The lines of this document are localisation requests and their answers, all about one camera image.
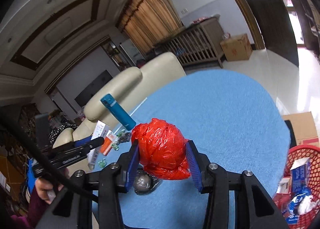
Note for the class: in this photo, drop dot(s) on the white wall socket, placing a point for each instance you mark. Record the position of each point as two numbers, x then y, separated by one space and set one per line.
184 10

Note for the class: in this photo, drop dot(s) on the teal thermos bottle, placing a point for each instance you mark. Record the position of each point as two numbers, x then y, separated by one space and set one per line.
117 110

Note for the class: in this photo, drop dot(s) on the red and white small box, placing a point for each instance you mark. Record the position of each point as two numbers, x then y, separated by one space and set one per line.
283 187

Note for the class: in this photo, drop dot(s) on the flat cardboard box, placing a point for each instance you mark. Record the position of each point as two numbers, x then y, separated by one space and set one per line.
302 126

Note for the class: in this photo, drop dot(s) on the black floral cloth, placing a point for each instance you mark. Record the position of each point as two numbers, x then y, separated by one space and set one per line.
61 131

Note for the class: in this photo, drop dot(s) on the beige curtain with red band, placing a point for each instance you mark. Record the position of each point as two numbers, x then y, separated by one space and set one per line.
147 11

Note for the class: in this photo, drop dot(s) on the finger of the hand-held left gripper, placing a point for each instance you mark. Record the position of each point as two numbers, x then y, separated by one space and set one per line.
83 141
97 141

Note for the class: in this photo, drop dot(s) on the long white box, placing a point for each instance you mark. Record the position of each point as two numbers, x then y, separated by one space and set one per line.
100 131

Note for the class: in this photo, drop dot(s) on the cream leather sofa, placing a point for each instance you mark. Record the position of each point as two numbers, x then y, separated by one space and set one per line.
155 73

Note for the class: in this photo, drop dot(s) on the pink cloth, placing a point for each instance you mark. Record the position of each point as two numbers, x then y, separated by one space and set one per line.
200 20

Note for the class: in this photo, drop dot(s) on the clear bag of dark candies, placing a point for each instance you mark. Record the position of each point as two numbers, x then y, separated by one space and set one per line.
124 140

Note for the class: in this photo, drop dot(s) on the dark stained-glass door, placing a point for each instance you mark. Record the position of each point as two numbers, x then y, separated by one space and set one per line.
272 18

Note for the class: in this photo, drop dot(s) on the person's left forearm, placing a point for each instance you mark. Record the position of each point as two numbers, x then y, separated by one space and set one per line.
35 209

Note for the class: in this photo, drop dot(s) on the blue and white carton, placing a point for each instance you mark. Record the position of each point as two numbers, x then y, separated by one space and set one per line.
301 171

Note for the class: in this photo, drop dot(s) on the brown cardboard box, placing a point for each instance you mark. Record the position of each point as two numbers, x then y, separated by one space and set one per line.
236 47

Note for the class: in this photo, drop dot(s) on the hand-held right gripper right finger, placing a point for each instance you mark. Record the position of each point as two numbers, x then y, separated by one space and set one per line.
193 166

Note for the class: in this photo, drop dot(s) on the orange and white box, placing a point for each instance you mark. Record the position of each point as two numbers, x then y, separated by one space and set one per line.
108 143

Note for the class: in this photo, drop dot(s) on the green wrapped candy cluster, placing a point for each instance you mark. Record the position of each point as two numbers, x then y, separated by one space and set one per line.
117 145
101 162

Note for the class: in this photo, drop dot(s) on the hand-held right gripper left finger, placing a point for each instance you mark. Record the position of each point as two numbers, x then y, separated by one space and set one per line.
132 166

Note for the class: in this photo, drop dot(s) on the white plastic bag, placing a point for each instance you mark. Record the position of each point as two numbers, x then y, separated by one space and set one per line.
306 205

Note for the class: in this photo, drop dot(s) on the black television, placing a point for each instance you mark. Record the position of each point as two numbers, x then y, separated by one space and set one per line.
93 88

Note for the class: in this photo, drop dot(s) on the blue plastic bag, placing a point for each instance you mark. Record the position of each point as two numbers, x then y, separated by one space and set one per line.
292 206

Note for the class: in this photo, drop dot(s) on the wooden display shelf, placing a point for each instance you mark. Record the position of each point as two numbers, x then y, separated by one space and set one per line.
115 55

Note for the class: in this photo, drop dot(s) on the black plastic bag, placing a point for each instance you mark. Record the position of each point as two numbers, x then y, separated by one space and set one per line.
142 182

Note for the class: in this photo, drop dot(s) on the red plastic bag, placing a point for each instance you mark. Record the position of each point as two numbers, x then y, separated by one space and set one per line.
160 148

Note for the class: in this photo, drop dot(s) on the red plastic basket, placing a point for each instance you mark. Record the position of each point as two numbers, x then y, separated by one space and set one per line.
291 153

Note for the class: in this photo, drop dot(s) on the person's left hand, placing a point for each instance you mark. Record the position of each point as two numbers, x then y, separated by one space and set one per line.
43 189

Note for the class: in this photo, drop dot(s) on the black chair back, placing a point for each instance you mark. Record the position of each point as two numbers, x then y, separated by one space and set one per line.
43 128

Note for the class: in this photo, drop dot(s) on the wooden crib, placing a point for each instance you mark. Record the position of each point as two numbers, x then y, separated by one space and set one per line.
197 43

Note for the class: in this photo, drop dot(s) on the white standing air conditioner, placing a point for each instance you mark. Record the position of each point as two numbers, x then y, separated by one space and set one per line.
131 51

